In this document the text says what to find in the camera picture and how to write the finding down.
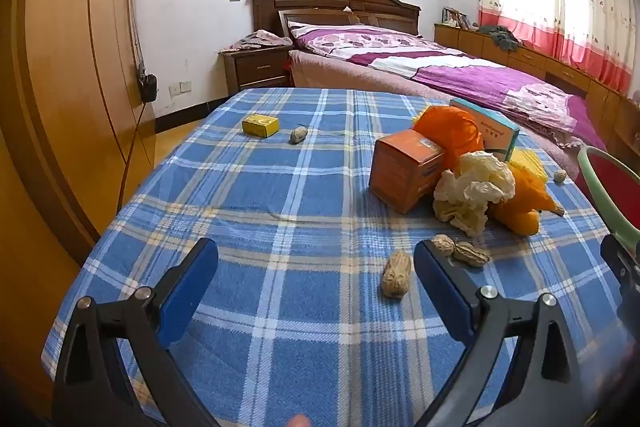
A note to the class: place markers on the orange cardboard box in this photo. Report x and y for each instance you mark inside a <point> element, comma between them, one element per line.
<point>402,172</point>

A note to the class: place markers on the bed with purple bedding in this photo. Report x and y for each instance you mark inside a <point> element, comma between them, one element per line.
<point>475,82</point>

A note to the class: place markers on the peanut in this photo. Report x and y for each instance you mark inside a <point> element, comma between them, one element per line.
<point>559,176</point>
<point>396,274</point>
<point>442,244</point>
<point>298,135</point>
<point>472,255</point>

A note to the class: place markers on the dark crumpled clothes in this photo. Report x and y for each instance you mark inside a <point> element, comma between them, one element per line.
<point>502,36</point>

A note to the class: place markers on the yellow foam net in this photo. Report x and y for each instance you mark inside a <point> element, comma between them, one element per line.
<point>417,119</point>
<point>530,164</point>

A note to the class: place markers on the wooden window cabinet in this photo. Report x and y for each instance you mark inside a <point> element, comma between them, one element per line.
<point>530,52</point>

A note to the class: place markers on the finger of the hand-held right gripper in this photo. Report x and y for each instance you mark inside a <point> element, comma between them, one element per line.
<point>625,267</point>

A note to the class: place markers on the orange plastic bag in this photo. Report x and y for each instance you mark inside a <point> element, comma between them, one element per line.
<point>450,132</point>

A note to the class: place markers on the crumpled white tissue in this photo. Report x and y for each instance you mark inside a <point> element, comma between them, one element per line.
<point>470,197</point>

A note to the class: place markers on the small yellow box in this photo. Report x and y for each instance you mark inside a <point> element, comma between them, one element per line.
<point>260,126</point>

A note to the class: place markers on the person's left hand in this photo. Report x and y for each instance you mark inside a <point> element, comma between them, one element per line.
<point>300,422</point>

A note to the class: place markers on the dark wooden nightstand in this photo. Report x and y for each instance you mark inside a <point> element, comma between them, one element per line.
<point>255,67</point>

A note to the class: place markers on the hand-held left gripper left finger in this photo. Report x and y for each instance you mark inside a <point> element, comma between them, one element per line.
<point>187,292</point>

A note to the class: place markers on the black power strip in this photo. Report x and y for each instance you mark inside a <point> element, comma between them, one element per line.
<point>147,87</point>

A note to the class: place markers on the teal and white box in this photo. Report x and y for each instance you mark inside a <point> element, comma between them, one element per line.
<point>492,132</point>

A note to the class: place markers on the wall socket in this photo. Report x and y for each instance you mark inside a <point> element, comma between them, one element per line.
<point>180,88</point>

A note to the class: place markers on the wooden wardrobe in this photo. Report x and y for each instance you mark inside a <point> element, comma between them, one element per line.
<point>60,57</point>

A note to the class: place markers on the pink floral cloth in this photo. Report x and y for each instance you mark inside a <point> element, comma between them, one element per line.
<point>262,39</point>

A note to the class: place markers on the bed with pink cover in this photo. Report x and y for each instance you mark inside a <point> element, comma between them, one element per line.
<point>350,72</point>

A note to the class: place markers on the red bin with green rim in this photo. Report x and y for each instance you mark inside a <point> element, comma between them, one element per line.
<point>615,187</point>

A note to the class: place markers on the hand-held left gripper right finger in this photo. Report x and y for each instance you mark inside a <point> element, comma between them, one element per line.
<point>442,287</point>

